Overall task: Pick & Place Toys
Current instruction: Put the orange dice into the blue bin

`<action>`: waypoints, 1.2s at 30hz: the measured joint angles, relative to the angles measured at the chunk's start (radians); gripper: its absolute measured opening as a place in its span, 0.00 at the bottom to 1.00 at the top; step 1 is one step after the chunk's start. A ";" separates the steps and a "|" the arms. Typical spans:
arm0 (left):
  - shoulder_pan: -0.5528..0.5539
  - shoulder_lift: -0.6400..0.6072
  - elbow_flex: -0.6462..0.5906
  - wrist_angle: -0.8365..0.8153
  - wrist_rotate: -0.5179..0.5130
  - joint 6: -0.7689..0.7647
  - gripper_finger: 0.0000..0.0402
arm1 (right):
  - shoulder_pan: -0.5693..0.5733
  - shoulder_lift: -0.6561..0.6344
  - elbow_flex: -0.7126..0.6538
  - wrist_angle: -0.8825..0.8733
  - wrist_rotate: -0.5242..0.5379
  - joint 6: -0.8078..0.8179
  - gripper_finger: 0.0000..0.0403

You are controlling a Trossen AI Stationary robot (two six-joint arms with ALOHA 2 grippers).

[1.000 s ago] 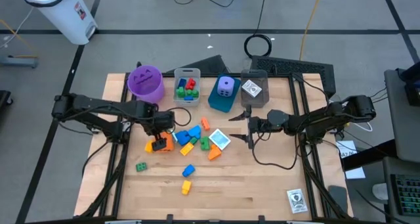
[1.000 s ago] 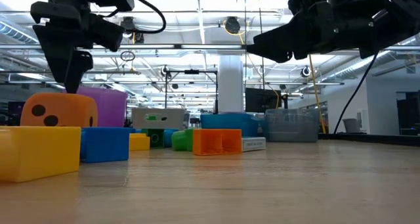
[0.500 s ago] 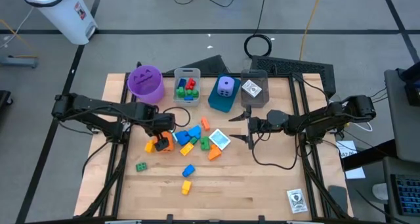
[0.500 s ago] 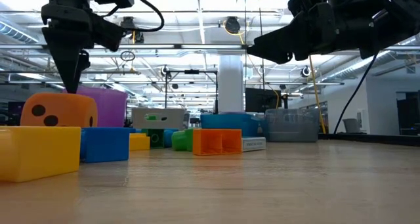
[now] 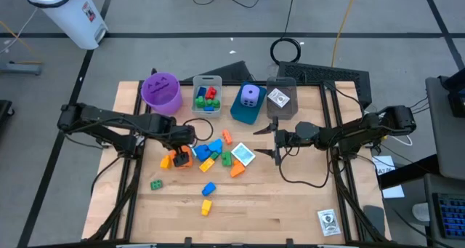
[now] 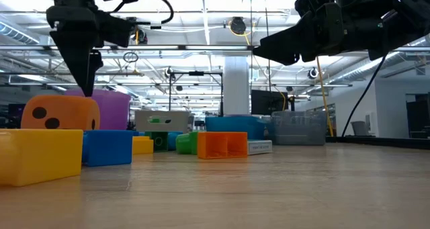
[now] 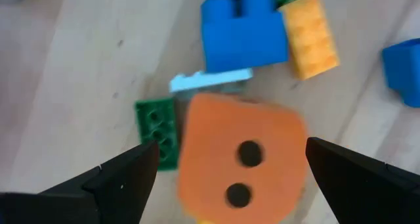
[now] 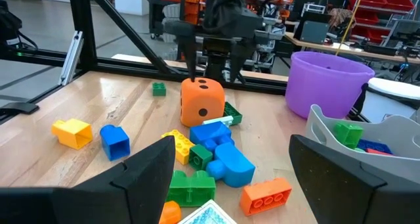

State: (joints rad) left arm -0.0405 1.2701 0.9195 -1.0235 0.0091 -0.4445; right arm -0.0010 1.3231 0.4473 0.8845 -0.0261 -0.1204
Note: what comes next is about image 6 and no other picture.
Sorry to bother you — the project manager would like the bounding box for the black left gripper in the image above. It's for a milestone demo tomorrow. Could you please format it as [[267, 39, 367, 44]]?
[[46, 5, 135, 97]]

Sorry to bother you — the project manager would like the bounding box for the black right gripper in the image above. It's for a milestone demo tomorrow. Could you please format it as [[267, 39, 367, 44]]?
[[252, 0, 387, 66]]

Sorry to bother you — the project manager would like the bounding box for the orange foam die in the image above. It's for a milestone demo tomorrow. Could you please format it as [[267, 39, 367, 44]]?
[[20, 94, 101, 131]]

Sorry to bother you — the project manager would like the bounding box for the dark green studded brick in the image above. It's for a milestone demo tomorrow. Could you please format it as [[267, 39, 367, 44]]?
[[144, 131, 169, 153]]

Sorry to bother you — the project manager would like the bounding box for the light blue toy block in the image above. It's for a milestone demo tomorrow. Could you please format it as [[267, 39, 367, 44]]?
[[167, 131, 184, 152]]

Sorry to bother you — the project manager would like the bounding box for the purple pumpkin-face bucket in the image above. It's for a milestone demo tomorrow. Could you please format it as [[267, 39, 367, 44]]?
[[64, 89, 132, 131]]

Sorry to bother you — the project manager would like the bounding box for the black monitor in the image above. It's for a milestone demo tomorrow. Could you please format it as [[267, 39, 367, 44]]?
[[251, 89, 288, 116]]

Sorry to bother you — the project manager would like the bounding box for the white building pillar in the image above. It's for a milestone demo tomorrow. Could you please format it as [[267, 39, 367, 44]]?
[[223, 56, 251, 118]]

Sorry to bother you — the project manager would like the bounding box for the dark grey translucent bin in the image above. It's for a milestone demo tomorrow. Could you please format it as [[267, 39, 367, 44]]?
[[270, 110, 327, 146]]

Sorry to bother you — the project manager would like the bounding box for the grey overhead beam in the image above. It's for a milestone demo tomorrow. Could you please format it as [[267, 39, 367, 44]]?
[[0, 44, 430, 52]]

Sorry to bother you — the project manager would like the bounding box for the blue toy brick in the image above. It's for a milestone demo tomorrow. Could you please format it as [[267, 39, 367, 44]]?
[[82, 130, 134, 167]]

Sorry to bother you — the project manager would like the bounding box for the teal plastic bin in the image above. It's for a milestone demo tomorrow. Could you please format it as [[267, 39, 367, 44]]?
[[204, 114, 266, 141]]

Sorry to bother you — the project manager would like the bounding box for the blue-backed card box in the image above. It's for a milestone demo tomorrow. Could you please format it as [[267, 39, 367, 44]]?
[[247, 139, 273, 156]]

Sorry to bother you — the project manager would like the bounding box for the distant grey waste bin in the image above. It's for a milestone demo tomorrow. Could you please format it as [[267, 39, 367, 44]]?
[[351, 120, 370, 136]]

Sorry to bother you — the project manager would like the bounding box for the yellow flat block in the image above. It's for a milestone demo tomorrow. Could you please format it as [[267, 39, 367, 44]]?
[[132, 135, 155, 155]]

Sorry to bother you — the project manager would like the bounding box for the yellow toy brick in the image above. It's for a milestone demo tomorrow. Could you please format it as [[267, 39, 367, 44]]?
[[0, 128, 84, 187]]

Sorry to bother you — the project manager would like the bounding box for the light grey plastic bin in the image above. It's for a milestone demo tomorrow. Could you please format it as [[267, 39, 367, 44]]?
[[134, 110, 191, 133]]

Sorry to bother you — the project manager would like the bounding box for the orange wedge block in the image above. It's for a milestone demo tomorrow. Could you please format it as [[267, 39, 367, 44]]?
[[197, 131, 249, 160]]

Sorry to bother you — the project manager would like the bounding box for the black cabinet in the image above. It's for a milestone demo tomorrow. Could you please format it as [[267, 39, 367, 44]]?
[[405, 93, 430, 139]]

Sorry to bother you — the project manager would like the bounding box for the yellow hanging cable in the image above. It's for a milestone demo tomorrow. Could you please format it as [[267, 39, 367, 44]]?
[[315, 56, 335, 138]]

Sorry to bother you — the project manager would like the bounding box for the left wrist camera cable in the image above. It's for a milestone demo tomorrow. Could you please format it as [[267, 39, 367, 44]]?
[[114, 0, 175, 30]]

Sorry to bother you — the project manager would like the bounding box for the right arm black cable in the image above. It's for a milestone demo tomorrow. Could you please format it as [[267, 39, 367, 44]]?
[[341, 55, 387, 138]]

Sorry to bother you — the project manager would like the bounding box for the black stand frame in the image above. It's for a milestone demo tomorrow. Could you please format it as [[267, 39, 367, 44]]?
[[169, 71, 224, 118]]

